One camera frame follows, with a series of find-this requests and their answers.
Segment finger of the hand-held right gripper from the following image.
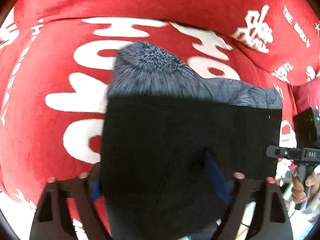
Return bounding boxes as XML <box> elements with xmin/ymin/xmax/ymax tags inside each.
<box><xmin>265</xmin><ymin>145</ymin><xmax>303</xmax><ymax>159</ymax></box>

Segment grey patterned pants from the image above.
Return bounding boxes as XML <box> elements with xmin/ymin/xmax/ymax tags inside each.
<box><xmin>100</xmin><ymin>41</ymin><xmax>283</xmax><ymax>240</ymax></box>

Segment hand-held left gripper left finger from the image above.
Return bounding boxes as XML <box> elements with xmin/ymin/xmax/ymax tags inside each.
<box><xmin>29</xmin><ymin>171</ymin><xmax>103</xmax><ymax>240</ymax></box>

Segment person's right hand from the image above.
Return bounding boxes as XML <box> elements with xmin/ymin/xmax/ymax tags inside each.
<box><xmin>291</xmin><ymin>169</ymin><xmax>320</xmax><ymax>204</ymax></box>

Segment dark red pillow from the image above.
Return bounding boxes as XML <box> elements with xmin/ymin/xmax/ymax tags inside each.
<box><xmin>291</xmin><ymin>77</ymin><xmax>320</xmax><ymax>114</ymax></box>

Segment red printed blanket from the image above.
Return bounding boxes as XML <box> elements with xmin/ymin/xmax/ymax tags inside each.
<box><xmin>0</xmin><ymin>0</ymin><xmax>320</xmax><ymax>238</ymax></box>

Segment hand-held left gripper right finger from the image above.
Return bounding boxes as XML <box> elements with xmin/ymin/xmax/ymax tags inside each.
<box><xmin>204</xmin><ymin>151</ymin><xmax>293</xmax><ymax>240</ymax></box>

